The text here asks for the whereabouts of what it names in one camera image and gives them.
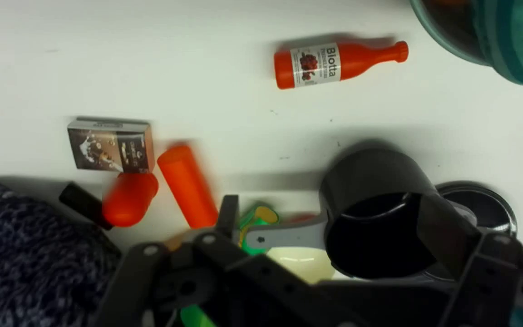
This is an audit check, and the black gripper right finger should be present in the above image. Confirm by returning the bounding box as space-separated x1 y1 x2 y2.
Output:
416 193 487 284

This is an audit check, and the red toy ketchup bottle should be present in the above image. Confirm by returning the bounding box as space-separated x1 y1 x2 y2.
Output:
273 38 411 91

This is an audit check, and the pale yellow plate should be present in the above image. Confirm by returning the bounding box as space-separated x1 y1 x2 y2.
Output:
267 247 336 287

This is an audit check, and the dark speckled fuzzy cloth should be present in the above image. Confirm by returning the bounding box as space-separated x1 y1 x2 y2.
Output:
0 175 124 327

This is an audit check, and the red toy with black stem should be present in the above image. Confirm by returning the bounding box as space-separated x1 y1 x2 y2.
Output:
58 171 160 233

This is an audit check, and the small silver box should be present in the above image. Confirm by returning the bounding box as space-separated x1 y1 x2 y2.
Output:
66 117 155 173

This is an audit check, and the orange toy carrot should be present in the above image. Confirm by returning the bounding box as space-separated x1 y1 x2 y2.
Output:
156 142 222 231

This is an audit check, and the black saucepan with grey handle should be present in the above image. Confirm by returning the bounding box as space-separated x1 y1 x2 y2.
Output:
245 140 451 282

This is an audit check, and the green yellow toy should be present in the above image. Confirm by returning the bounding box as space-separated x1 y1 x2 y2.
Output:
236 202 284 256

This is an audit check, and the watermelon slice plushie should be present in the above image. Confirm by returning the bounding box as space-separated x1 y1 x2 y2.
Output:
472 0 523 88

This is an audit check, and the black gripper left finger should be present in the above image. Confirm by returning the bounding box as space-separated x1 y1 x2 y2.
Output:
215 193 242 246

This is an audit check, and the green toy cup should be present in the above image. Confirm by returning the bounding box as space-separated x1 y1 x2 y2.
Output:
178 302 218 327

